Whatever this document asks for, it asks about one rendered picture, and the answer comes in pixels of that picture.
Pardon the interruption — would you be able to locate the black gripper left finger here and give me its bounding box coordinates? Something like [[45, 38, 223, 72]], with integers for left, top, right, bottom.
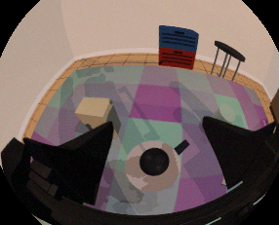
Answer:
[[23, 121, 113, 206]]

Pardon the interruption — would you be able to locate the french press coffee maker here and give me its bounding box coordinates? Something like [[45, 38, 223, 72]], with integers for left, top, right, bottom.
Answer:
[[124, 139, 190, 192]]

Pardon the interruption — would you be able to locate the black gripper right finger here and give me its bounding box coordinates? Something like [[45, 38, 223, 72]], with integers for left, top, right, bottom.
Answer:
[[202, 116, 275, 190]]

